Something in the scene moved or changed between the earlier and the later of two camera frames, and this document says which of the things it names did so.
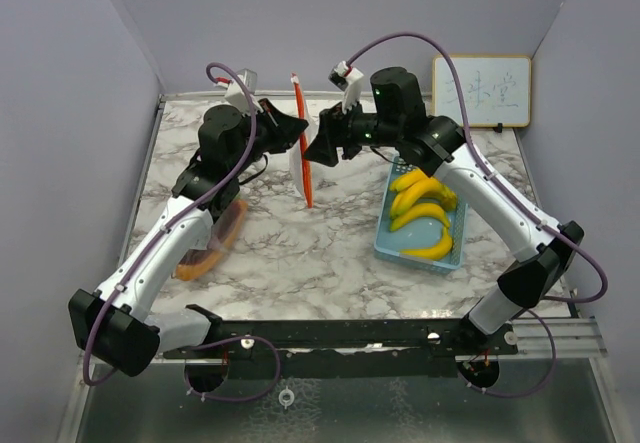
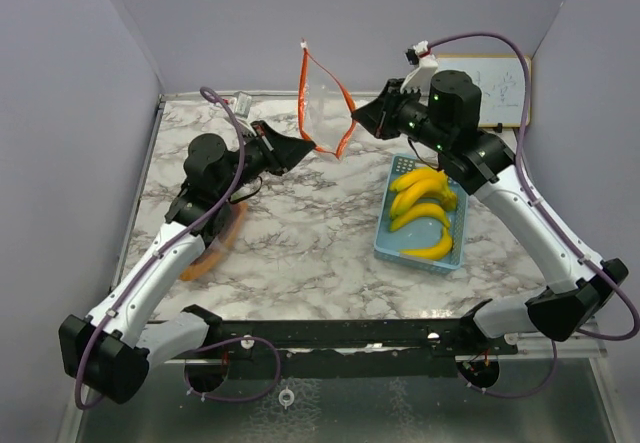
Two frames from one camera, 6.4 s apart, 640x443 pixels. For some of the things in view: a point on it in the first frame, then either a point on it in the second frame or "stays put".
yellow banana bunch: [416, 197] stays put
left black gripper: [284, 129] to [282, 152]
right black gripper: [334, 124] to [378, 115]
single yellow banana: [434, 252] stays put
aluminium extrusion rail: [575, 337] stays put
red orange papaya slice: [229, 217] stays put
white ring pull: [289, 402] stays put
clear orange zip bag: [304, 173] to [325, 106]
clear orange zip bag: [229, 215] stays put
